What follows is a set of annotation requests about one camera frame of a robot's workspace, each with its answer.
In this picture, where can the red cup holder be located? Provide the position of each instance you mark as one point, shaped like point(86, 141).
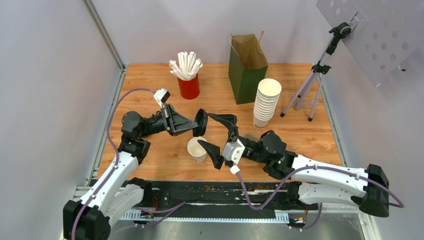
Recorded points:
point(189, 89)

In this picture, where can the white wrapped straws bundle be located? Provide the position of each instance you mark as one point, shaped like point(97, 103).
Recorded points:
point(187, 65)

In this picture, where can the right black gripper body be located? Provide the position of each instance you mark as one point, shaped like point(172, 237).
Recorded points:
point(251, 155)

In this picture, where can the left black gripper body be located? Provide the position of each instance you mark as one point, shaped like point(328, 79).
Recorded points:
point(159, 123)

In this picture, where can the green paper bag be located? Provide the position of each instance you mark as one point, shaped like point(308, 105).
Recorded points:
point(247, 66)

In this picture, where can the white paper cup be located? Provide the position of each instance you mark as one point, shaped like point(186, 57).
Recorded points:
point(197, 152)

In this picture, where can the black coffee lid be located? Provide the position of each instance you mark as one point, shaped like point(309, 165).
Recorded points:
point(201, 119)

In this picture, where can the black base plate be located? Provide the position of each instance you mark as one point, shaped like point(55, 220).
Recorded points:
point(221, 200)

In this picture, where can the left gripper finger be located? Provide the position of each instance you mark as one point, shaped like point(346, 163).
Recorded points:
point(178, 129)
point(177, 120)

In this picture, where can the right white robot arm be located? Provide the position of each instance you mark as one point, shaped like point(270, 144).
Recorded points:
point(310, 181)

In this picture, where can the grey tripod stand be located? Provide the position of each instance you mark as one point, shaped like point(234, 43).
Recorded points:
point(318, 72)

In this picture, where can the brown cardboard cup carrier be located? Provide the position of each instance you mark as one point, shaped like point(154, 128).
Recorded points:
point(253, 136)

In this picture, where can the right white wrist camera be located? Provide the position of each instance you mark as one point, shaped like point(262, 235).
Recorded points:
point(233, 151)

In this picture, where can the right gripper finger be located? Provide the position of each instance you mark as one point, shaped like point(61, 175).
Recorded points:
point(214, 153)
point(229, 121)

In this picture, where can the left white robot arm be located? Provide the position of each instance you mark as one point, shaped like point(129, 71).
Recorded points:
point(93, 216)

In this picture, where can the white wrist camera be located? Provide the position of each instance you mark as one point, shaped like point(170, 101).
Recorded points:
point(161, 96)
point(233, 151)

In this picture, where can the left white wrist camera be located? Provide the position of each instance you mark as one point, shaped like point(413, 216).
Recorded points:
point(161, 96)

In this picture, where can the grey perforated panel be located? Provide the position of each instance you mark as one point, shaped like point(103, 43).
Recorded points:
point(385, 32)

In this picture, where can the stack of white paper cups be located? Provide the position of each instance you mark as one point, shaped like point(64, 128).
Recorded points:
point(267, 96)

